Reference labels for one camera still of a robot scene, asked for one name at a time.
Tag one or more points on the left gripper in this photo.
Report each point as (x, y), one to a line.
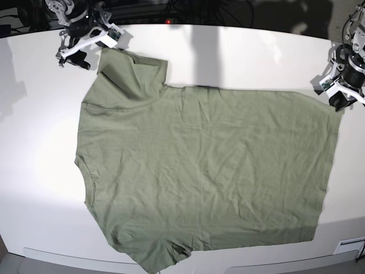
(340, 102)

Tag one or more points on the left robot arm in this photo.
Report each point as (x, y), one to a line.
(350, 53)

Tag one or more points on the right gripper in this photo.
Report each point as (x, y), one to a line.
(87, 58)

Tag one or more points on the white label sticker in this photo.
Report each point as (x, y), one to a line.
(349, 245)

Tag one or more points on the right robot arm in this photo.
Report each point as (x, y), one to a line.
(81, 21)

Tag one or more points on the olive green T-shirt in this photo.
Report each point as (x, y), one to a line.
(173, 170)

